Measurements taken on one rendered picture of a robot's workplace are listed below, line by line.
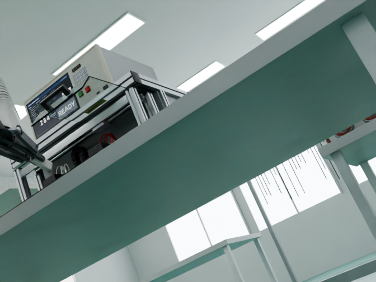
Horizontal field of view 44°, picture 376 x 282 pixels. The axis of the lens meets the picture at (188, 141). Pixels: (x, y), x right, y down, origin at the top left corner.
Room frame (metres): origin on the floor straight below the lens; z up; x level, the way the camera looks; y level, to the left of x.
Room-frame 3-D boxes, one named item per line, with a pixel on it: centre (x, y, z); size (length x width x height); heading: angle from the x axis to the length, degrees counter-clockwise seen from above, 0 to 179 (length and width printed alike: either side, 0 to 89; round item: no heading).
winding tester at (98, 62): (1.81, 0.29, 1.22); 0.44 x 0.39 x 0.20; 65
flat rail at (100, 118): (1.62, 0.40, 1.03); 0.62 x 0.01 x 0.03; 65
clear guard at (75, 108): (1.46, 0.27, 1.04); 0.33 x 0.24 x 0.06; 155
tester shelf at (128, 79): (1.82, 0.30, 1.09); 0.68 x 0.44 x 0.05; 65
